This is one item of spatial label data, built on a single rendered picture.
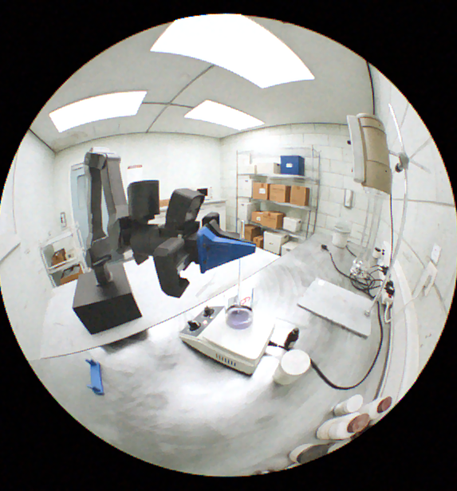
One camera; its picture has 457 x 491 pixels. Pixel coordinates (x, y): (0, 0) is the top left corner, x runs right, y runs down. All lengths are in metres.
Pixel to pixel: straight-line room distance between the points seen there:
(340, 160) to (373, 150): 2.14
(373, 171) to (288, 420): 0.57
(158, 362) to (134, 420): 0.19
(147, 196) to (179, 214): 0.07
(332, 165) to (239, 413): 2.64
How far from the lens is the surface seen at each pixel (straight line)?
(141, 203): 0.25
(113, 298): 0.45
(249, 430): 0.35
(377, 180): 0.44
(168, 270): 0.15
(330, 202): 2.54
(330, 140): 2.69
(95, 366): 0.47
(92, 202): 0.45
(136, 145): 3.22
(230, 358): 0.31
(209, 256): 0.21
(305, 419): 0.38
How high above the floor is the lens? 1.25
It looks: 23 degrees down
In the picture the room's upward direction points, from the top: straight up
